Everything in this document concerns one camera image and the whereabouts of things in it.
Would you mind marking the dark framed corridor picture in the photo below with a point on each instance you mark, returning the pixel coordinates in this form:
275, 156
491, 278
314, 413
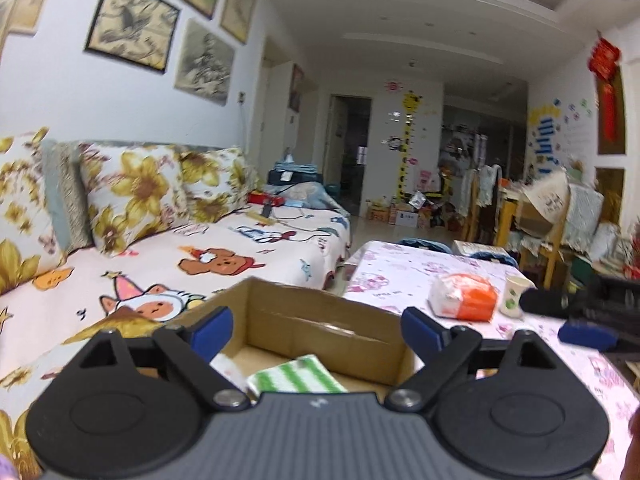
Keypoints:
296, 87

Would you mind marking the blue chair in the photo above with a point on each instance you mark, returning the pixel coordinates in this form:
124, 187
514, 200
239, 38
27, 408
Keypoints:
425, 245
495, 258

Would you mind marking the green striped sponge cloth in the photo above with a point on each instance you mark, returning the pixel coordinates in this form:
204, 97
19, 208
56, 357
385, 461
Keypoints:
295, 375

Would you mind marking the giraffe height chart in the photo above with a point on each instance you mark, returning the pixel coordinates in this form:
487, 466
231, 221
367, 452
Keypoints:
410, 125

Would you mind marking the dark blue bag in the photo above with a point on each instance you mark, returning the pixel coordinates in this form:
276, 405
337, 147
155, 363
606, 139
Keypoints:
295, 178

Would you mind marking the wooden chair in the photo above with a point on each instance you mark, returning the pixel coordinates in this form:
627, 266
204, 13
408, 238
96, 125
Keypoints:
552, 260

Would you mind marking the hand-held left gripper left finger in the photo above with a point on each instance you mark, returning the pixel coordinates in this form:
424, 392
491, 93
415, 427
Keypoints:
215, 327

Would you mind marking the red wall ornament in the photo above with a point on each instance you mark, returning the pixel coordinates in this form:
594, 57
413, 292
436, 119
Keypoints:
604, 57

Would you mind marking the grey green trimmed cushion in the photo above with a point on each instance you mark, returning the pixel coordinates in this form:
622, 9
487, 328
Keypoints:
65, 195

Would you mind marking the white paper cup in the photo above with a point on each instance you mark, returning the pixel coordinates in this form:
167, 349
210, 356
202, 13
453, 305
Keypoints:
515, 295

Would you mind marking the sepia framed picture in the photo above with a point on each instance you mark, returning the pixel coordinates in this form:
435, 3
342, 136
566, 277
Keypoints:
25, 0

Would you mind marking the cardboard box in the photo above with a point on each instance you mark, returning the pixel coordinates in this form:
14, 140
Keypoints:
310, 330

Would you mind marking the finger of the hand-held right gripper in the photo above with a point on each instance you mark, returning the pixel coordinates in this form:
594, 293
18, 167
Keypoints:
585, 334
545, 301

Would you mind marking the pile of small boxes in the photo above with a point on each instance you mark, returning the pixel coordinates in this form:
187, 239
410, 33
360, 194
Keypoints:
405, 217

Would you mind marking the grey blue clothing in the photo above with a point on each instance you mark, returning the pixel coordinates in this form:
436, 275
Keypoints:
315, 195

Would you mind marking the sofa with floral cushions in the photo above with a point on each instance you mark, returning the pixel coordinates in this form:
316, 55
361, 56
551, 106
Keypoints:
150, 260

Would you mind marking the orange tissue pack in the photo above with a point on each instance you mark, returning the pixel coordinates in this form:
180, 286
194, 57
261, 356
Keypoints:
470, 300

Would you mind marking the blue yellow wall stickers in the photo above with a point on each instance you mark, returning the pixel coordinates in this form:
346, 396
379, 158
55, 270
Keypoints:
545, 135

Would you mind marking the hanging white clothes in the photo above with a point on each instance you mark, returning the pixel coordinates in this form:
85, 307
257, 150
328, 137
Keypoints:
487, 180

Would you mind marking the cream cartoon cloth cover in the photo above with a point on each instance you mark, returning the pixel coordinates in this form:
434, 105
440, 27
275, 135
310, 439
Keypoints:
547, 200

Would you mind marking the yellow floral sofa cushion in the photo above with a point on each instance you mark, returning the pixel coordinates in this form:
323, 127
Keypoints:
135, 195
215, 180
25, 200

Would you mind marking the pale lace cover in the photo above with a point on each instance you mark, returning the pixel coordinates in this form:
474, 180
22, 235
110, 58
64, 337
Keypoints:
607, 240

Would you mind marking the black framed bird picture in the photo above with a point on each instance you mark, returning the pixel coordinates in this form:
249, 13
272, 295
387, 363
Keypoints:
130, 25

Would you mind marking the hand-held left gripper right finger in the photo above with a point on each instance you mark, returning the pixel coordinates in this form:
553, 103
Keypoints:
422, 332

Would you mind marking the red box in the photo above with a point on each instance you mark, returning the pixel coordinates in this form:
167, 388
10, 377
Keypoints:
260, 199

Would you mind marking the light blue folded cloths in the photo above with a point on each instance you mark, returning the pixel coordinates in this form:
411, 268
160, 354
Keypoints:
297, 166

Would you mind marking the grey sketch framed picture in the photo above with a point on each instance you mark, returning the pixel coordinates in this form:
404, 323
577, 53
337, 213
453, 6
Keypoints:
205, 62

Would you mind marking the white lace chair cover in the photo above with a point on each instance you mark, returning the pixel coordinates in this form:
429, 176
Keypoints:
585, 215

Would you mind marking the pink printed tablecloth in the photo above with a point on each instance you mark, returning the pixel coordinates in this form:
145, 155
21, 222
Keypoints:
400, 270

